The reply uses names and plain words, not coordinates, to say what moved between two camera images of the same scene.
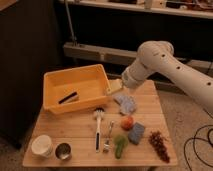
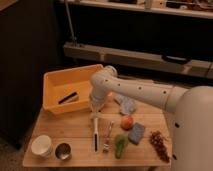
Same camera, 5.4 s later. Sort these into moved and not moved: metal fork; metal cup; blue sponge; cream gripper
Moved: cream gripper
Not moved: blue sponge; metal cup; metal fork
